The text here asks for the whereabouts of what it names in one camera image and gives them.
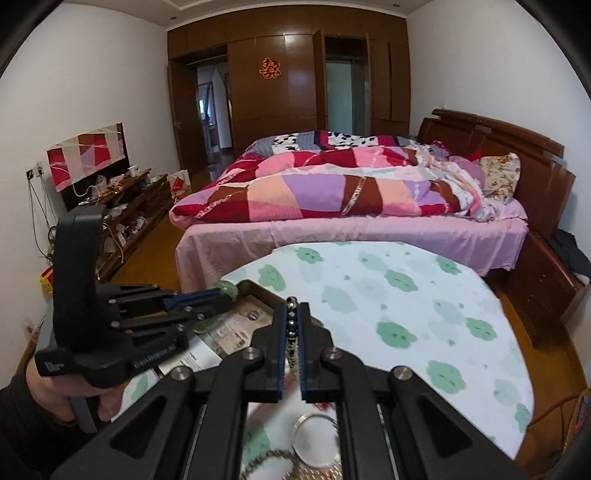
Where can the floral pillow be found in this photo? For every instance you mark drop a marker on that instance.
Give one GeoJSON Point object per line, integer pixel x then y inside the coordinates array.
{"type": "Point", "coordinates": [502, 175]}

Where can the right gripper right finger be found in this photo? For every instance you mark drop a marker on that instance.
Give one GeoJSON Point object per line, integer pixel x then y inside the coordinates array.
{"type": "Point", "coordinates": [312, 341]}

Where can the gold metal tin box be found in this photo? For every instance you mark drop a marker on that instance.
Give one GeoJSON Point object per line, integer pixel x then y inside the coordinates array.
{"type": "Point", "coordinates": [237, 292]}

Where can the wooden bed headboard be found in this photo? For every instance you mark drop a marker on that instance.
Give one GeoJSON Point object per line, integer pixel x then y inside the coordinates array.
{"type": "Point", "coordinates": [544, 186]}

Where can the dark clothes pile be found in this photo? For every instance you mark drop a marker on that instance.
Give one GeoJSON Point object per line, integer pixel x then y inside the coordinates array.
{"type": "Point", "coordinates": [565, 246]}

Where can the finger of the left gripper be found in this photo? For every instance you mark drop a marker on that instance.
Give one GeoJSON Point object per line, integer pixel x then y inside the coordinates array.
{"type": "Point", "coordinates": [184, 318]}
{"type": "Point", "coordinates": [197, 298]}

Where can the wooden tv cabinet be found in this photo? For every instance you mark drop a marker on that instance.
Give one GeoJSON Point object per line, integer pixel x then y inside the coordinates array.
{"type": "Point", "coordinates": [133, 207]}

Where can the person's left hand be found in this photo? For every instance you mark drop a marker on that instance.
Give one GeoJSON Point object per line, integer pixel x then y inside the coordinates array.
{"type": "Point", "coordinates": [54, 393]}

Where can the printed paper leaflet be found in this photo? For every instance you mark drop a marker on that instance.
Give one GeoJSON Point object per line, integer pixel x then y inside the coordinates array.
{"type": "Point", "coordinates": [230, 332]}

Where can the pink bed sheet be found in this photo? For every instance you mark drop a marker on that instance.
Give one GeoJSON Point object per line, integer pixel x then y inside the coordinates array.
{"type": "Point", "coordinates": [206, 252]}

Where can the wooden chair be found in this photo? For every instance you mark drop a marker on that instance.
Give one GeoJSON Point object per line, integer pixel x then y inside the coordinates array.
{"type": "Point", "coordinates": [552, 433]}

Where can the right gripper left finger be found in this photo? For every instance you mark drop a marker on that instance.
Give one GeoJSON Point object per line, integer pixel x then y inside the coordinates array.
{"type": "Point", "coordinates": [267, 378]}

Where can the red double happiness sticker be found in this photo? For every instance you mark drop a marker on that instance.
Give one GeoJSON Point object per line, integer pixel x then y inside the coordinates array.
{"type": "Point", "coordinates": [270, 69]}

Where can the wooden nightstand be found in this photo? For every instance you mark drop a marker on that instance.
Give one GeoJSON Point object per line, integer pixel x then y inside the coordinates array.
{"type": "Point", "coordinates": [543, 291]}

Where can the red knot tassel charm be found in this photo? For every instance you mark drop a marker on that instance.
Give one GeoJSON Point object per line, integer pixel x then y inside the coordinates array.
{"type": "Point", "coordinates": [324, 407]}

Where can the red white gift bag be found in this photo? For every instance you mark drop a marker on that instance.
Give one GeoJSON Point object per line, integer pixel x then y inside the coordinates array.
{"type": "Point", "coordinates": [179, 183]}

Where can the patchwork pink quilt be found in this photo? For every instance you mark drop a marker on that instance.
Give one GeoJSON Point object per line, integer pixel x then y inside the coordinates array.
{"type": "Point", "coordinates": [321, 174]}

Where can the cloud print tablecloth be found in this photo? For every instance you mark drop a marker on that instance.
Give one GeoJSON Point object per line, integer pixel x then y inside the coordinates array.
{"type": "Point", "coordinates": [390, 304]}

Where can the television with patchwork cover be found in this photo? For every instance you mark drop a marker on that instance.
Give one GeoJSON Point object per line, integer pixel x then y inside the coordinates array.
{"type": "Point", "coordinates": [76, 163]}

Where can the brown wooden wardrobe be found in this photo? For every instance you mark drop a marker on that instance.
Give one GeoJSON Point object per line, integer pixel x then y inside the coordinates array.
{"type": "Point", "coordinates": [298, 36]}

